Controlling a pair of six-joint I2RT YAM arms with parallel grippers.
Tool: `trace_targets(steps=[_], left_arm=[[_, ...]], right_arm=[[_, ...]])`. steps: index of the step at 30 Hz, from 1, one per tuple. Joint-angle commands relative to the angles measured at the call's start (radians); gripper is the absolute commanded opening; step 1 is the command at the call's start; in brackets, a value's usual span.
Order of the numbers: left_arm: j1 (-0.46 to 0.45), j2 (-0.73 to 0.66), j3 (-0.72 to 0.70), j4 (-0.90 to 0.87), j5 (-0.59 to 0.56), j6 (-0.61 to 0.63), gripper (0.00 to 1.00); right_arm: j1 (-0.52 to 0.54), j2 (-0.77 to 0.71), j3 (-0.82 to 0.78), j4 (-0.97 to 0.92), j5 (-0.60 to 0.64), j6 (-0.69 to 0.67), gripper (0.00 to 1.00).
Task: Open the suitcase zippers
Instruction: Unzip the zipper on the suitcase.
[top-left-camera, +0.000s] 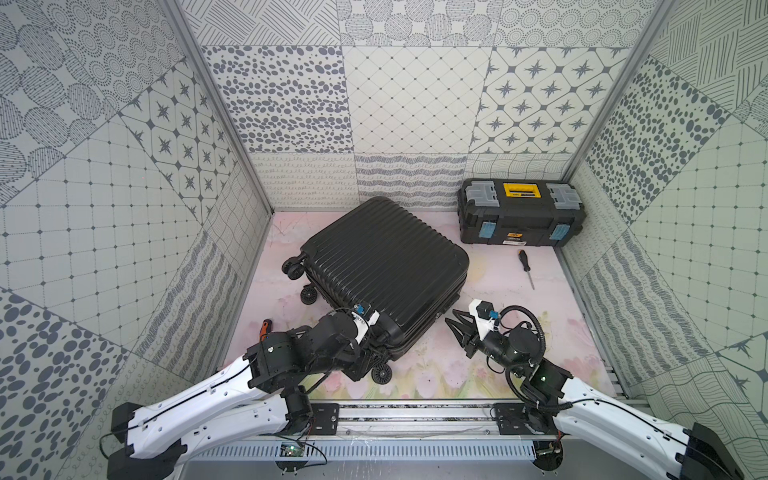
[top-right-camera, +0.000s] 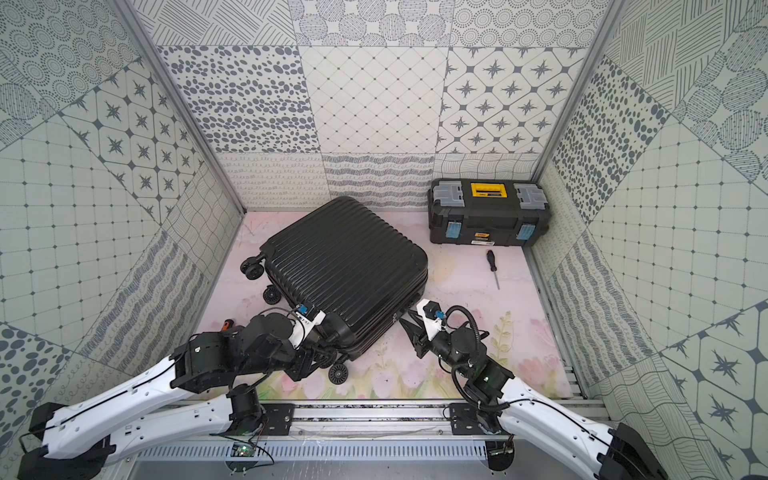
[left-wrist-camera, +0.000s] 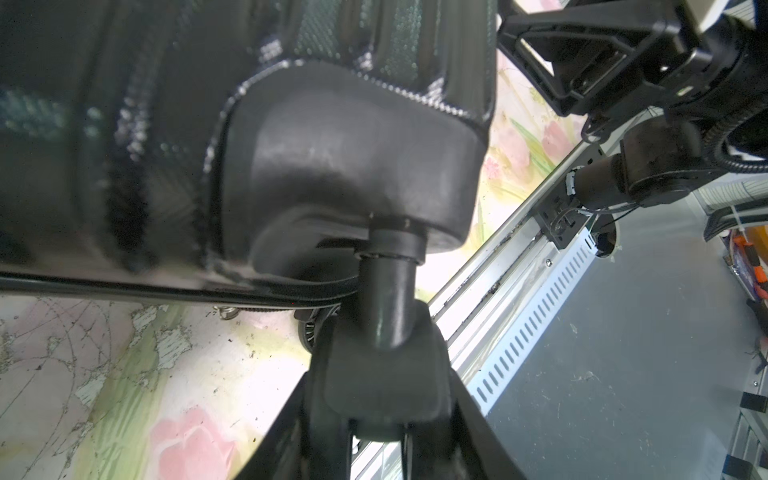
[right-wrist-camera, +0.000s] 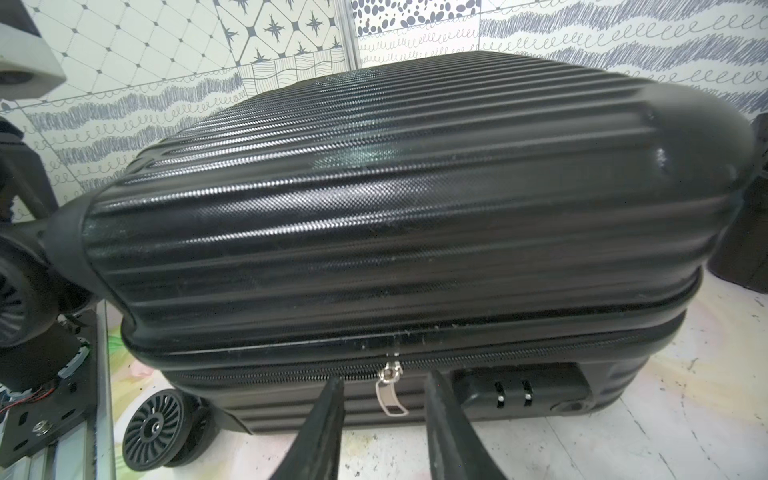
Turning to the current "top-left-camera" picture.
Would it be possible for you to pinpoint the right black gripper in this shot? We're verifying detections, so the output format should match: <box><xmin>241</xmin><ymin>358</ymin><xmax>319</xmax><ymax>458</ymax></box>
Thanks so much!
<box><xmin>445</xmin><ymin>309</ymin><xmax>524</xmax><ymax>379</ymax></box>

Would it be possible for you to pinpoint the black ribbed hard-shell suitcase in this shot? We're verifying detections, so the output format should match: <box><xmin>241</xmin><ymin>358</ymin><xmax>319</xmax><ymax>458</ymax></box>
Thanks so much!
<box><xmin>281</xmin><ymin>197</ymin><xmax>469</xmax><ymax>351</ymax></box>

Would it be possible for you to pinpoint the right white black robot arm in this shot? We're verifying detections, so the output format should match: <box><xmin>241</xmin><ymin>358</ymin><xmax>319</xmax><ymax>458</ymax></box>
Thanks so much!
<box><xmin>446</xmin><ymin>300</ymin><xmax>744</xmax><ymax>479</ymax></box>

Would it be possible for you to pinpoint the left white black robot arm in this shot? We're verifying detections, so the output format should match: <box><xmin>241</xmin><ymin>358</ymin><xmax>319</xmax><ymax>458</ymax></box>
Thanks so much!
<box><xmin>107</xmin><ymin>304</ymin><xmax>394</xmax><ymax>479</ymax></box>

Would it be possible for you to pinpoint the black toolbox yellow label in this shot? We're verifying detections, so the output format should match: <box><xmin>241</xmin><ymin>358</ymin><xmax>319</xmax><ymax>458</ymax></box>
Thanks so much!
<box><xmin>457</xmin><ymin>178</ymin><xmax>587</xmax><ymax>247</ymax></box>

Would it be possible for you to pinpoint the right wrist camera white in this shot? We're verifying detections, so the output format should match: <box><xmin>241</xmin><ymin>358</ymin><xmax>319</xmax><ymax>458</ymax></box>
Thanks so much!
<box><xmin>469</xmin><ymin>299</ymin><xmax>500</xmax><ymax>333</ymax></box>

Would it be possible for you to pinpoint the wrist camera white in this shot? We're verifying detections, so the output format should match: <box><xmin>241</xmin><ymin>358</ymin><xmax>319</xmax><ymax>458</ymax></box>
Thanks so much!
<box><xmin>351</xmin><ymin>304</ymin><xmax>380</xmax><ymax>329</ymax></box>
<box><xmin>469</xmin><ymin>299</ymin><xmax>500</xmax><ymax>333</ymax></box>

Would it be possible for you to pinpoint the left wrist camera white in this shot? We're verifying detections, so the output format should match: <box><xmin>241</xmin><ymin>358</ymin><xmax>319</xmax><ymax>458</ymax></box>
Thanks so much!
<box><xmin>351</xmin><ymin>304</ymin><xmax>380</xmax><ymax>329</ymax></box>

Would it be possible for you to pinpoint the black handled screwdriver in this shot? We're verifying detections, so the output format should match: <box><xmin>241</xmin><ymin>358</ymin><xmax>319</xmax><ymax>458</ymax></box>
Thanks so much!
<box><xmin>518</xmin><ymin>249</ymin><xmax>535</xmax><ymax>290</ymax></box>

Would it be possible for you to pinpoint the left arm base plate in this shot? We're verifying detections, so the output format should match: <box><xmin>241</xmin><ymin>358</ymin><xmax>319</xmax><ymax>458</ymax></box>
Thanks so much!
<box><xmin>280</xmin><ymin>403</ymin><xmax>340</xmax><ymax>436</ymax></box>

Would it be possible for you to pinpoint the aluminium mounting rail frame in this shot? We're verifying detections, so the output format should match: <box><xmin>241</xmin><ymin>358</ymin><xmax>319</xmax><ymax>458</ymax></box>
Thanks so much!
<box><xmin>173</xmin><ymin>398</ymin><xmax>667</xmax><ymax>463</ymax></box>

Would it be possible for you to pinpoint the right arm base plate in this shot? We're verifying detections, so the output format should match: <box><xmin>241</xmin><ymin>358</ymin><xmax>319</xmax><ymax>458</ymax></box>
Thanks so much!
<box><xmin>490</xmin><ymin>402</ymin><xmax>557</xmax><ymax>435</ymax></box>

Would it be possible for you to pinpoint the orange handled utility knife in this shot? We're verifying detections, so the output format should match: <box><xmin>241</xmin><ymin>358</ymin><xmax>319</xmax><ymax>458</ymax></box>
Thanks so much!
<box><xmin>259</xmin><ymin>319</ymin><xmax>273</xmax><ymax>341</ymax></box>

